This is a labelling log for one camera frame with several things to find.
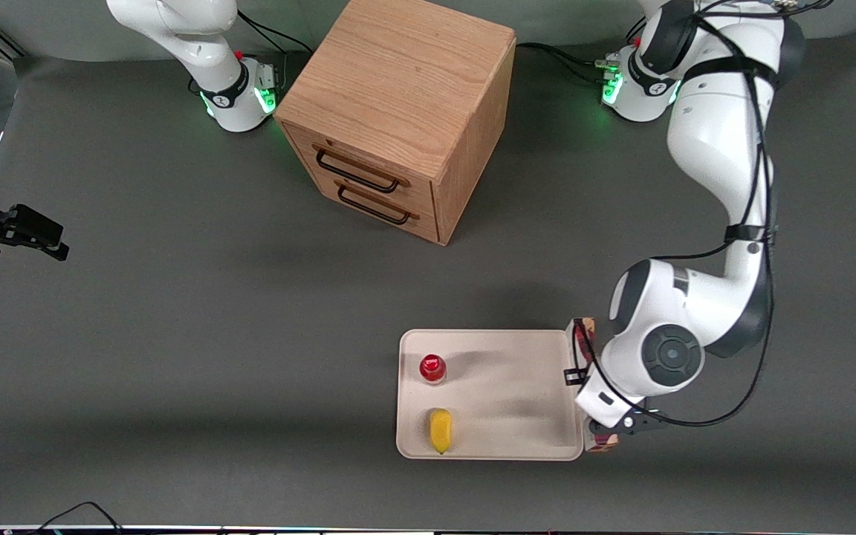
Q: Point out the red cookie box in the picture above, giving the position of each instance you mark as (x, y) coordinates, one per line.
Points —
(584, 342)

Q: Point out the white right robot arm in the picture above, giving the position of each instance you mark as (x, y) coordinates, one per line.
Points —
(198, 44)

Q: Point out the beige plastic tray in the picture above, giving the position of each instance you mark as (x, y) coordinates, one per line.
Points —
(502, 394)

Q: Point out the wooden drawer cabinet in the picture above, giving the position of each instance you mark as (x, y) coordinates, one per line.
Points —
(398, 82)

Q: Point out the yellow toy lemon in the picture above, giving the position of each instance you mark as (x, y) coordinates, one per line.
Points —
(441, 431)

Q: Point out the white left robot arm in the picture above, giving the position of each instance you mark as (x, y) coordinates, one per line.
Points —
(718, 134)

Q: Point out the red capped small bottle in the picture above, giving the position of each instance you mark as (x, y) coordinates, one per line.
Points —
(433, 368)

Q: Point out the wooden drawer front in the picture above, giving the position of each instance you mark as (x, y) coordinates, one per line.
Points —
(423, 195)
(428, 227)

